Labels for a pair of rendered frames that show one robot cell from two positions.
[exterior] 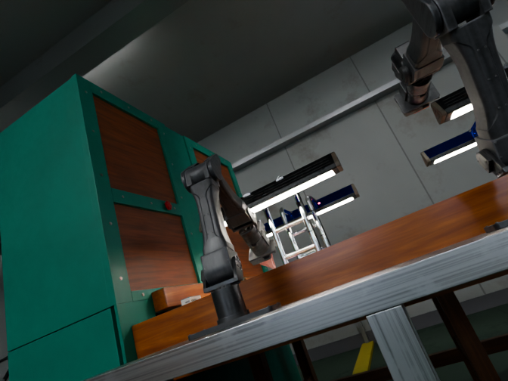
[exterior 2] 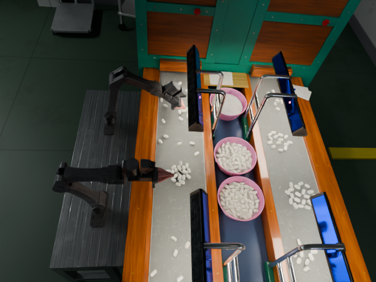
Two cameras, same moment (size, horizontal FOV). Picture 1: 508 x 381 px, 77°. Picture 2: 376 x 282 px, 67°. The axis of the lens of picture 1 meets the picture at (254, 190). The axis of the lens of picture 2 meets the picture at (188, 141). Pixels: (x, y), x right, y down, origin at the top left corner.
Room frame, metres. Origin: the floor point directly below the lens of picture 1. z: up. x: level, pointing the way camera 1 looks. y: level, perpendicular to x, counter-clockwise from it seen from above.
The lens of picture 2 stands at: (0.67, -1.10, 2.22)
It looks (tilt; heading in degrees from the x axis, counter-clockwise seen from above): 55 degrees down; 62
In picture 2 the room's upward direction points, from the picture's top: 10 degrees clockwise
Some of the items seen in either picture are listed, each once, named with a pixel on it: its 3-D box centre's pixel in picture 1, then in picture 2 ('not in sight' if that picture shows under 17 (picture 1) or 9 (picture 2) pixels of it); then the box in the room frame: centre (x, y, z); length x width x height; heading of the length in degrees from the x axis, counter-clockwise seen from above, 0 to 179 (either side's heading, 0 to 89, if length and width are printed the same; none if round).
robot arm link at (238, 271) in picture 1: (221, 275); (109, 112); (0.72, 0.13, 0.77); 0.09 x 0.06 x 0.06; 79
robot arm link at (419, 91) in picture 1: (417, 79); (134, 174); (0.74, -0.50, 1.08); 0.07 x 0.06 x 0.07; 164
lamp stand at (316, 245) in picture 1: (289, 237); (203, 106); (1.28, -0.07, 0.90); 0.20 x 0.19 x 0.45; 72
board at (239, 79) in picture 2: not in sight; (225, 79); (1.59, 0.24, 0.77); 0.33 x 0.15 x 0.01; 162
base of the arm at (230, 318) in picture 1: (229, 305); (109, 119); (0.71, 0.13, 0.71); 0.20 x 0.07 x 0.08; 73
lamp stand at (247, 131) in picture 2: (312, 242); (266, 109); (1.66, -0.19, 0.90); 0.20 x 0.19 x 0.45; 72
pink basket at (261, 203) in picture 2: not in sight; (239, 200); (1.30, -0.65, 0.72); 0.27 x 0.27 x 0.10
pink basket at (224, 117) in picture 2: not in sight; (226, 105); (1.52, 0.04, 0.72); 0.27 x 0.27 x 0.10
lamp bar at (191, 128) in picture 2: (265, 194); (194, 84); (1.20, -0.04, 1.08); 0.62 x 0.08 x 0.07; 72
